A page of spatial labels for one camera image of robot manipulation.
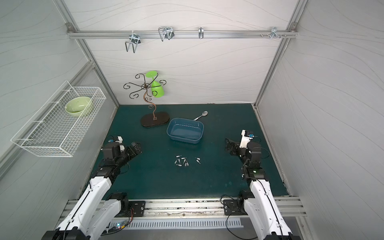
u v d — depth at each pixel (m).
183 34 0.79
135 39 0.78
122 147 0.72
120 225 0.69
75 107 0.73
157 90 0.97
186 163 0.89
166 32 0.76
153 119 1.11
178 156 0.92
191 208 0.75
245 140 0.71
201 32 0.79
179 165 0.88
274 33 0.76
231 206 0.74
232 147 0.72
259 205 0.49
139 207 0.73
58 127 0.68
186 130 1.06
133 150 0.74
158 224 0.70
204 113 1.15
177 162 0.89
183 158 0.91
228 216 0.69
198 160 0.90
